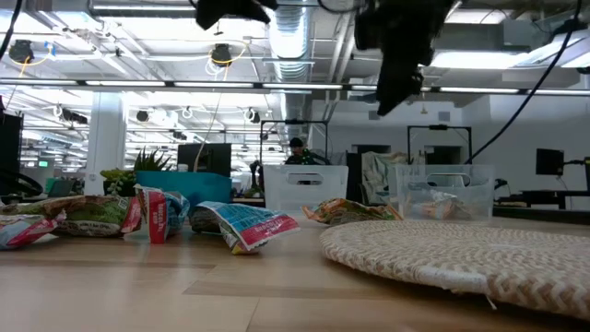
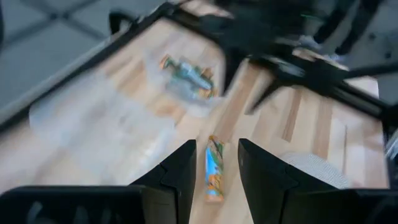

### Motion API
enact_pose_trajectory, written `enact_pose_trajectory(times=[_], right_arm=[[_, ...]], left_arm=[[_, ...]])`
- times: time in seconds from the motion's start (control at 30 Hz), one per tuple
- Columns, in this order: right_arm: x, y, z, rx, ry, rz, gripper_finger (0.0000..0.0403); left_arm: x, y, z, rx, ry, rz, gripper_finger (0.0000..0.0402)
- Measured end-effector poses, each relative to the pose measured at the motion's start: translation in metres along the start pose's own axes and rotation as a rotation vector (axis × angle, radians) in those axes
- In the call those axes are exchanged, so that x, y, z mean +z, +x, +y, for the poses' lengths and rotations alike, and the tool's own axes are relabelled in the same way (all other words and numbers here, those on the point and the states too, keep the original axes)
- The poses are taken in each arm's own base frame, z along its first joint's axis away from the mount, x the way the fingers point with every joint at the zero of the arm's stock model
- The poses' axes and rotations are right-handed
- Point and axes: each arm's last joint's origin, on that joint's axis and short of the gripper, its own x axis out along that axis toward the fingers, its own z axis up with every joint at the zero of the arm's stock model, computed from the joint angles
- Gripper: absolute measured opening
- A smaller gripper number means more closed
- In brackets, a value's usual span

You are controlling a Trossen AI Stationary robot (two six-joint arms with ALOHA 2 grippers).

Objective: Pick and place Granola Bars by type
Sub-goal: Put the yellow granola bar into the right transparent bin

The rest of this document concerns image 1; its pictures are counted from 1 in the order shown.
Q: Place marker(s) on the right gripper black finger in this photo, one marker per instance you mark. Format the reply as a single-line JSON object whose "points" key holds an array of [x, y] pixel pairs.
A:
{"points": [[396, 90]]}

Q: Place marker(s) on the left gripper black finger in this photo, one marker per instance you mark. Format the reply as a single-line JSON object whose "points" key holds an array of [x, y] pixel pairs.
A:
{"points": [[235, 8]]}

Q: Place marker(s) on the orange green granola bar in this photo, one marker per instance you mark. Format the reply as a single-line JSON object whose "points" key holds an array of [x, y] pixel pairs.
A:
{"points": [[350, 211], [440, 206]]}

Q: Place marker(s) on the red snack packet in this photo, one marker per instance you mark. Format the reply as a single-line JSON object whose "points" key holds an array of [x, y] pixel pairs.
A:
{"points": [[159, 216]]}

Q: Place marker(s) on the red green granola bar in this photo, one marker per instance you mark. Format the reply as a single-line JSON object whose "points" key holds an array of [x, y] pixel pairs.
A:
{"points": [[87, 214]]}

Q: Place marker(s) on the long ceiling light strip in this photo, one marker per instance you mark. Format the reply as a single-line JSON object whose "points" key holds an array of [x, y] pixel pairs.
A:
{"points": [[212, 84]]}

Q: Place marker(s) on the pale draped cloth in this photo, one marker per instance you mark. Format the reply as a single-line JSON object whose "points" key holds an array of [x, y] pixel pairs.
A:
{"points": [[378, 177]]}

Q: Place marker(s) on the person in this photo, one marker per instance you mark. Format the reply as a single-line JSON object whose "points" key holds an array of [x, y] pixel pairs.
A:
{"points": [[300, 156]]}

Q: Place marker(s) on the clear plastic bin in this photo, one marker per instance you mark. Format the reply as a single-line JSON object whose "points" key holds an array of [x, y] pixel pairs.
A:
{"points": [[479, 184]]}

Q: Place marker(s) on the white plastic bin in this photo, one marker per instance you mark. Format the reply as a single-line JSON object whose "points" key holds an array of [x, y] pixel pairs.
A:
{"points": [[306, 191]]}

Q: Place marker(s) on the small black monitor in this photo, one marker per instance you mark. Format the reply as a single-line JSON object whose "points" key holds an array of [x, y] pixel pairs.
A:
{"points": [[549, 161]]}

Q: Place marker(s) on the blue plastic bin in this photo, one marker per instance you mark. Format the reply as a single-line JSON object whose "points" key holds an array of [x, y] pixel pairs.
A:
{"points": [[203, 184]]}

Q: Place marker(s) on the round woven beige placemat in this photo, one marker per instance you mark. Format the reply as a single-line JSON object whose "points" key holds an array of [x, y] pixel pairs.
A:
{"points": [[461, 258]]}

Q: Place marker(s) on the white building pillar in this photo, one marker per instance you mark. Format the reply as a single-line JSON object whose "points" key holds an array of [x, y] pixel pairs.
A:
{"points": [[106, 138]]}

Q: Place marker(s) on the green succulent plant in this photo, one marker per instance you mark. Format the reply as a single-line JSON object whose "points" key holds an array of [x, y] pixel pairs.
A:
{"points": [[138, 166]]}

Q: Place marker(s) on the black background frame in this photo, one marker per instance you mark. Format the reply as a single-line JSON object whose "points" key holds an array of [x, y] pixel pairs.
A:
{"points": [[440, 126]]}

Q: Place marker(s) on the silver ventilation duct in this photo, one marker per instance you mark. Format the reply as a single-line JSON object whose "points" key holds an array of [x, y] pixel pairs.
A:
{"points": [[290, 41]]}

